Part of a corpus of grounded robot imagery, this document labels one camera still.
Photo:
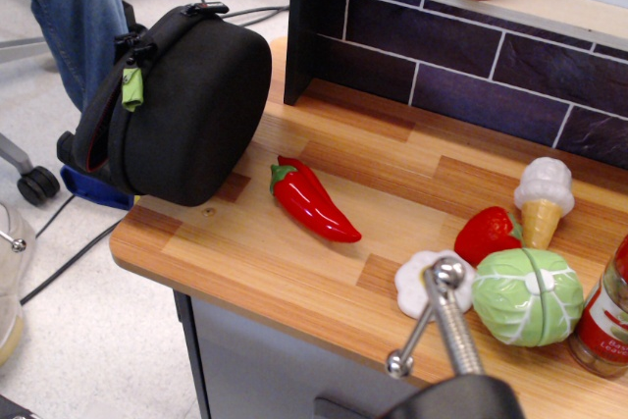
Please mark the black zipper case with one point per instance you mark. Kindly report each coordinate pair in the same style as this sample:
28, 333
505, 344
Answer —
205, 85

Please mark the green zipper pull tab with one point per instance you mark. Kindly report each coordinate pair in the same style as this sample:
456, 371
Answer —
132, 89

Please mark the red chili pepper toy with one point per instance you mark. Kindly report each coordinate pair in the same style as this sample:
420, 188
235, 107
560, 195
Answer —
300, 192

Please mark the white cauliflower toy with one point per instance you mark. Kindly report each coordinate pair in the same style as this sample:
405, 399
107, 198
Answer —
412, 297

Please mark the red strawberry toy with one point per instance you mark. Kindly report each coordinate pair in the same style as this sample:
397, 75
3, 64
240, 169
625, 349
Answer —
492, 230

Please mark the grey cabinet under table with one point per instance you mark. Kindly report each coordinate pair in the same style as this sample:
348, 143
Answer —
244, 369

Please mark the white ice cream cone toy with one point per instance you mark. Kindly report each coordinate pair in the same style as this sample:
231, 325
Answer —
544, 196

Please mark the blue clamp under case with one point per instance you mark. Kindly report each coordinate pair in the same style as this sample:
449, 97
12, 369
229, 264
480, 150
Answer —
95, 191

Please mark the green cabbage toy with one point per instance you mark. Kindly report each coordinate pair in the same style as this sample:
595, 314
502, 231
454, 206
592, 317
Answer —
527, 297

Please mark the black clamp body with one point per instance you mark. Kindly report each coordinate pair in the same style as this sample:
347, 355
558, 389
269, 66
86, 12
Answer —
465, 396

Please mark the dark brick backsplash panel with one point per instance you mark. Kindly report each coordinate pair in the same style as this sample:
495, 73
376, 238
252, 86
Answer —
554, 89

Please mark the office chair caster wheel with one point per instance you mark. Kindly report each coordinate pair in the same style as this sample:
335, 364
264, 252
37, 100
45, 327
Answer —
38, 186

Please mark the person leg blue jeans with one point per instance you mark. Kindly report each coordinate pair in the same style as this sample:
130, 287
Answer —
80, 35

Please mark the translucent plastic container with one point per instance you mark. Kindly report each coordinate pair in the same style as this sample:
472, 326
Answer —
17, 245

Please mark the spice jar red label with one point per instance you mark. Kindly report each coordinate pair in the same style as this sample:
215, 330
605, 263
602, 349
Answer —
599, 342

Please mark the metal clamp screw handle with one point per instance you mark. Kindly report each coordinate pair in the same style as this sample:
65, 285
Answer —
441, 281

